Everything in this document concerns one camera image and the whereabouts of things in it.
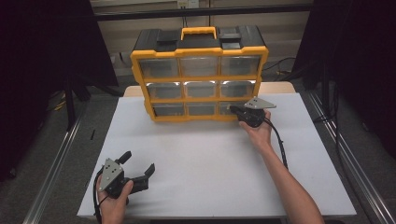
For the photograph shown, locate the black horizontal bar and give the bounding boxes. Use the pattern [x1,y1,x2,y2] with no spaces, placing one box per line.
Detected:
[92,4,313,22]

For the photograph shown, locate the person's right hand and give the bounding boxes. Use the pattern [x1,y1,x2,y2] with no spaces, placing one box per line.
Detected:
[238,110,274,154]

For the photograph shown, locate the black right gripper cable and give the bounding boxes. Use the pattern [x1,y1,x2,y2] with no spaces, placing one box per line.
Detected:
[264,118,290,171]

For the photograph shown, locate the clear plastic drawer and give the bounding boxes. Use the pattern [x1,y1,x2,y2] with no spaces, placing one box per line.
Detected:
[219,101,250,117]

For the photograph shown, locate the black curtain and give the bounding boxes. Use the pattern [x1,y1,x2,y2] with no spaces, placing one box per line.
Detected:
[0,0,120,182]
[292,0,396,158]

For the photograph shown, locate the yellow black organizer cabinet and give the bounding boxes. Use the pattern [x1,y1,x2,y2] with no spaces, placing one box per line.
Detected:
[130,26,270,123]

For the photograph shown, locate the metal floor rail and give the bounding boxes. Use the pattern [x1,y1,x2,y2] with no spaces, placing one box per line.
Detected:
[22,102,89,224]
[306,91,396,224]

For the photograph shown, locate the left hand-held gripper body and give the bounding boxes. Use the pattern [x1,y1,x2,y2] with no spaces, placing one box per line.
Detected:
[98,158,150,200]

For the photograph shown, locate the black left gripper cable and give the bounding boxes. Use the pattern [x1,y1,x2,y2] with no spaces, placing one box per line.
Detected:
[92,169,108,224]

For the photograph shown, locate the black floor cable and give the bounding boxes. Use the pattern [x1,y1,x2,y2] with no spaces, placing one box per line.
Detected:
[262,56,297,72]

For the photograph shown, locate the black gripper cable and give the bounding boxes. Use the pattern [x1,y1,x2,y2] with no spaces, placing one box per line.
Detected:
[92,169,108,224]
[264,118,290,171]

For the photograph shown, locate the white table cover sheet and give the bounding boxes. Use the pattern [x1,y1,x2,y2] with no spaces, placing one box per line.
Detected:
[77,92,358,219]

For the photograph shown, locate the black stand post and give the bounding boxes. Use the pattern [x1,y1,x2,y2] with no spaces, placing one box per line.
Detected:
[63,77,78,132]

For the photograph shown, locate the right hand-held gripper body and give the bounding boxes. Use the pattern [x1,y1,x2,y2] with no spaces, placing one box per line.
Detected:
[237,96,277,129]

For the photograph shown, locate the white wall socket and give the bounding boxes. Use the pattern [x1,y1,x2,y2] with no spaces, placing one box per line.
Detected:
[177,0,200,9]

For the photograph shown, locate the person's left hand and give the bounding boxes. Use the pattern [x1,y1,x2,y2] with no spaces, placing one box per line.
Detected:
[95,177,135,224]

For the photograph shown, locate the rows of transparent bins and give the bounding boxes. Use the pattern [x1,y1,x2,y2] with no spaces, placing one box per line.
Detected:
[138,55,262,118]

